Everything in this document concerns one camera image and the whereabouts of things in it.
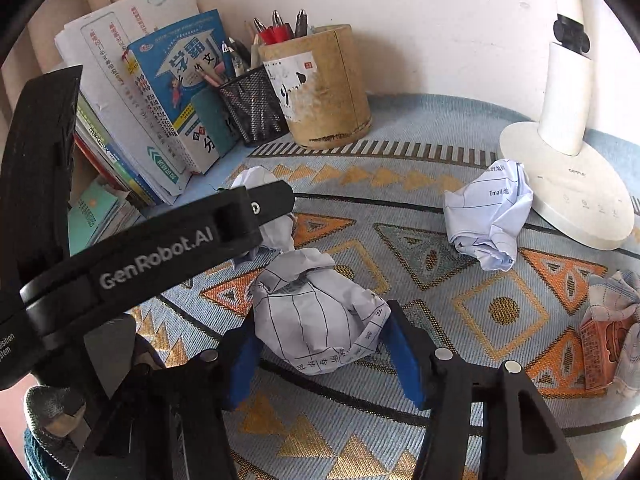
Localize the green notebook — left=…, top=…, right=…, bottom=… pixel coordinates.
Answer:
left=67, top=175, right=148, bottom=256

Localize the person's left forearm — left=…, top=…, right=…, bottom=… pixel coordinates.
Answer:
left=22, top=432, right=76, bottom=480

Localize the bamboo pen holder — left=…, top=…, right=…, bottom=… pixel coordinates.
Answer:
left=257, top=25, right=373, bottom=150

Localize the person's left hand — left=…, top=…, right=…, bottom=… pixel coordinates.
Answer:
left=22, top=385, right=91, bottom=450

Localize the blue patterned tablecloth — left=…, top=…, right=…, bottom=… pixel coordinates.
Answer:
left=70, top=92, right=640, bottom=480

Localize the paper ball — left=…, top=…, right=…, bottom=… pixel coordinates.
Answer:
left=443, top=158, right=535, bottom=272
left=230, top=165, right=298, bottom=261
left=252, top=247, right=391, bottom=376
left=582, top=270, right=640, bottom=398

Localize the black mesh pen holder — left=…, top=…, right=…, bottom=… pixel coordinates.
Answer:
left=216, top=66, right=291, bottom=148

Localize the white desk lamp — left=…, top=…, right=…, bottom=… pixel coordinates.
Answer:
left=499, top=0, right=637, bottom=251

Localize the orange snack packet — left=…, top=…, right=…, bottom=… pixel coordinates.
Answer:
left=580, top=317, right=631, bottom=393

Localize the row of books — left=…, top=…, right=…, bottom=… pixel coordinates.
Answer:
left=54, top=0, right=238, bottom=206

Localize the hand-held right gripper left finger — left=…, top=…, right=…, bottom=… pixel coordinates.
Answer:
left=65, top=316, right=263, bottom=480

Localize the bundle of pens and pencils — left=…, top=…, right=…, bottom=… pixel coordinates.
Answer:
left=197, top=37, right=253, bottom=88

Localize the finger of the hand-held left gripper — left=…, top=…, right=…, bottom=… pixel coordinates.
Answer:
left=215, top=182, right=297, bottom=261

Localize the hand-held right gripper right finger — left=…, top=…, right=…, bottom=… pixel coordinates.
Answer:
left=377, top=300, right=583, bottom=480

